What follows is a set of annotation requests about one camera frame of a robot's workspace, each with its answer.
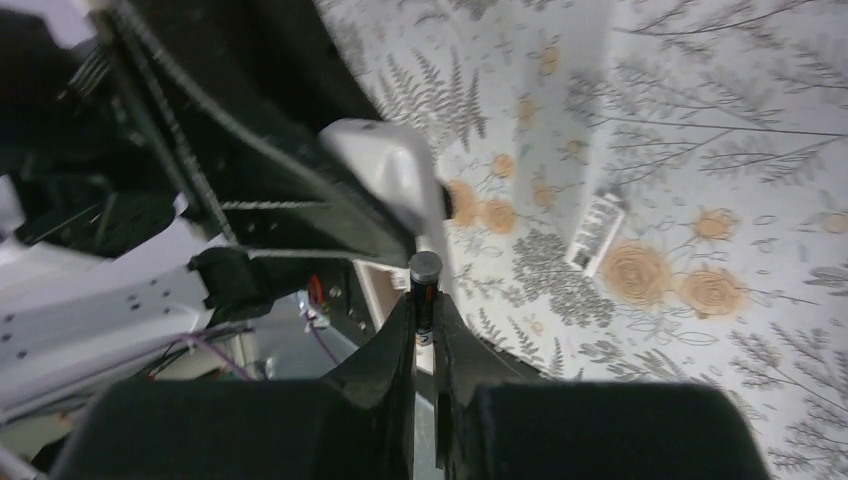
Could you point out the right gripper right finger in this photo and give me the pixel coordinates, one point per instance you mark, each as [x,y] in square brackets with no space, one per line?
[493,423]

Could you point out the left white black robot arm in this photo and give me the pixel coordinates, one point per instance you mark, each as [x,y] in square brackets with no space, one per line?
[71,320]

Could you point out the white remote control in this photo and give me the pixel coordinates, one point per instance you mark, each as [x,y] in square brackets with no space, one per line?
[396,164]

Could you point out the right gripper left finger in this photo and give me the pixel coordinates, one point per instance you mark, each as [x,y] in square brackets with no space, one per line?
[354,422]

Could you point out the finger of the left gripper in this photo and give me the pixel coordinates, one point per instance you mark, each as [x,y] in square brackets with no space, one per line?
[268,72]
[270,188]

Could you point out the floral patterned table mat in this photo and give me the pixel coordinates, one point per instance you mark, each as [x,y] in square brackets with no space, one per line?
[723,127]

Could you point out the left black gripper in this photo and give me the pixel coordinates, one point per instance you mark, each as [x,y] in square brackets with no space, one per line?
[86,153]

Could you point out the white battery cover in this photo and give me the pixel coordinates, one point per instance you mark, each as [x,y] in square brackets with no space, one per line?
[595,232]

